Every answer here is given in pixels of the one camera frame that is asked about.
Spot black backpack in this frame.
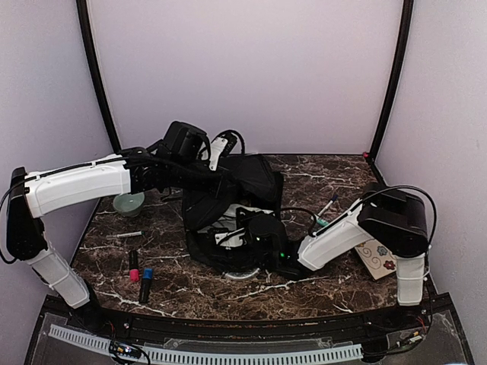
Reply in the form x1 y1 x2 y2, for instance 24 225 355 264
182 154 308 280

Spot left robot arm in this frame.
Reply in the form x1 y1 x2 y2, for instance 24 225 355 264
1 122 229 332

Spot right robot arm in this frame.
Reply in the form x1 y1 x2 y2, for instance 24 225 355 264
240 183 436 330

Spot small white marker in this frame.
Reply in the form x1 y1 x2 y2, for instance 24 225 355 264
317 194 338 217

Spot pale green ceramic bowl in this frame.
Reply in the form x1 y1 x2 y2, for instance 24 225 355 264
113 192 145 217

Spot green tip white pen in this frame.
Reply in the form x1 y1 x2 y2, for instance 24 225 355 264
106 230 145 240

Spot floral ceramic tile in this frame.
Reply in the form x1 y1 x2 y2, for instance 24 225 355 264
355 240 396 281

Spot pink cap black marker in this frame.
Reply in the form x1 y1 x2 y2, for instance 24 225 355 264
129 250 139 282

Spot blue cap black marker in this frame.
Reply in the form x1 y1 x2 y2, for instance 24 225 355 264
138 268 153 304

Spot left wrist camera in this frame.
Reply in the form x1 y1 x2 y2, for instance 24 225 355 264
209 132 238 171

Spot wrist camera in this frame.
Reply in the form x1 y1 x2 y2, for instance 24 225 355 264
209 132 238 171
215 228 245 249

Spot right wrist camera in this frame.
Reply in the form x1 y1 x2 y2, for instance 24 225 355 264
215 228 245 249

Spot white slotted cable duct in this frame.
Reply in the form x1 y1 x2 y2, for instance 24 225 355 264
48 325 364 364

